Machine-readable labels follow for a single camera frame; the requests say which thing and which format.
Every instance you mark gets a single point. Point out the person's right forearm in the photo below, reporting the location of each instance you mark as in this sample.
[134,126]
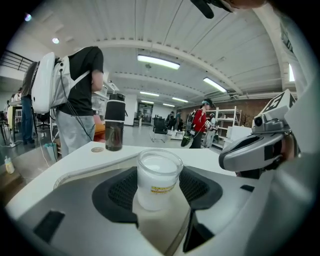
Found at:
[295,190]

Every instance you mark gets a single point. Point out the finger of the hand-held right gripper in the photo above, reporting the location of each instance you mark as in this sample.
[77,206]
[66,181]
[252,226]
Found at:
[240,152]

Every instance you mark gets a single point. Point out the black metal railing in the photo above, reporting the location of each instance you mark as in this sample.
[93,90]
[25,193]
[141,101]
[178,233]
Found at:
[15,60]

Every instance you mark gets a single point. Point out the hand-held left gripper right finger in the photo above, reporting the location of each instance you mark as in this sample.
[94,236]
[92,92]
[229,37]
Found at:
[225,200]

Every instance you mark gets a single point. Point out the white cabinet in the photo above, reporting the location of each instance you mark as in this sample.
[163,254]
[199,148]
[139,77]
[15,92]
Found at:
[237,136]

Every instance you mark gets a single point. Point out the round ceiling light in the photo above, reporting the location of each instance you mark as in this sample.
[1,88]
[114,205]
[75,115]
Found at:
[55,40]
[28,17]

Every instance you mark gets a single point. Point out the white storage shelf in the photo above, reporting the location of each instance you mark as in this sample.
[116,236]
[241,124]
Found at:
[228,120]

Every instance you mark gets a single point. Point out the long ceiling light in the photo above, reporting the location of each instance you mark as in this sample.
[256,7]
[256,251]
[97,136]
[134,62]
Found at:
[149,93]
[214,84]
[157,62]
[180,99]

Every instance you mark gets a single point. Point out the black head-worn camera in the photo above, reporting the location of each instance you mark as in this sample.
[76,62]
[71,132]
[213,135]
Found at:
[205,8]

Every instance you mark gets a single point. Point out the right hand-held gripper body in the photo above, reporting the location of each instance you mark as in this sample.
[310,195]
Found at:
[271,123]

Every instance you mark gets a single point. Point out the green and black bag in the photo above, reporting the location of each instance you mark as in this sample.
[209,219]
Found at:
[186,140]

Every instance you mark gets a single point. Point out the white backpack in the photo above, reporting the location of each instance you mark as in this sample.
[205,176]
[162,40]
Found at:
[47,82]

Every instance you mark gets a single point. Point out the small pale yellow bottle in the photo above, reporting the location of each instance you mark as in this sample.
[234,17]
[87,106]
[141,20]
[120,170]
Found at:
[9,166]

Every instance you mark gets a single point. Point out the translucent white cup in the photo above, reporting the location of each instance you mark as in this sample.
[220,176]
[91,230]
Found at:
[157,180]

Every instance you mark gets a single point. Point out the orange box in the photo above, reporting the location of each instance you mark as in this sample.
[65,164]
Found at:
[100,132]

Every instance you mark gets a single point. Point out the black water bottle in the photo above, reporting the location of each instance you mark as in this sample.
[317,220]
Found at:
[114,125]

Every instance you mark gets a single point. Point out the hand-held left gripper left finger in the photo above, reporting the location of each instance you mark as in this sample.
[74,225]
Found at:
[72,200]

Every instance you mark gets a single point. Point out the small round brown coaster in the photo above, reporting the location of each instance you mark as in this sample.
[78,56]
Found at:
[97,149]

